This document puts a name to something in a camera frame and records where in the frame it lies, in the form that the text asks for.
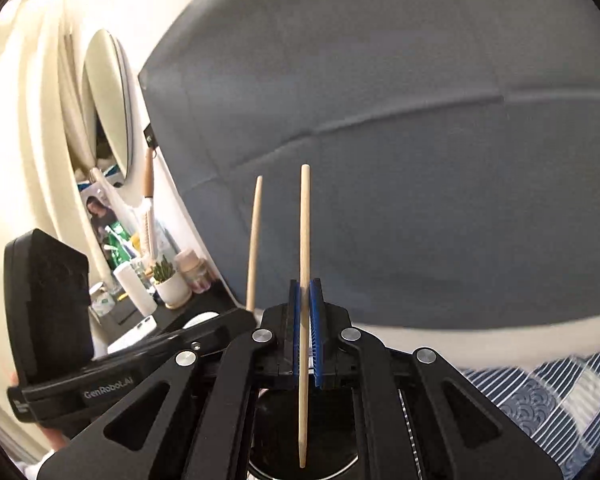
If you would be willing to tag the beige candle jar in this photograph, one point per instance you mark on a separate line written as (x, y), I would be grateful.
(194, 270)

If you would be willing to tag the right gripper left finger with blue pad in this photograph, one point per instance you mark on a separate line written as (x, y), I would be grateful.
(283, 321)

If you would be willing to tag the wooden chopstick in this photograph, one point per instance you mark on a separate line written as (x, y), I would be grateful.
(251, 290)
(304, 282)

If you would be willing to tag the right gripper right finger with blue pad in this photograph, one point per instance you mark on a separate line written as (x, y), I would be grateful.
(327, 322)

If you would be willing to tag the oval white mirror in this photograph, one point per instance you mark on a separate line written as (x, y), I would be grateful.
(105, 104)

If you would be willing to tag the grey fabric sofa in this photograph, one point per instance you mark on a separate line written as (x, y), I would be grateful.
(454, 148)

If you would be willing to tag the white pot succulent plant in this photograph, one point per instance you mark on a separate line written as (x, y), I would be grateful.
(170, 285)

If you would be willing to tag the white bottle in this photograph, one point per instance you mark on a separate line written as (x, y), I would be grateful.
(134, 287)

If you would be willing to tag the wooden handled brush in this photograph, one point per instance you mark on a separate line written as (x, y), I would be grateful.
(147, 232)

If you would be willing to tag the blue white patterned tablecloth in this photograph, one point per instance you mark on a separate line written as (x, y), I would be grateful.
(557, 405)

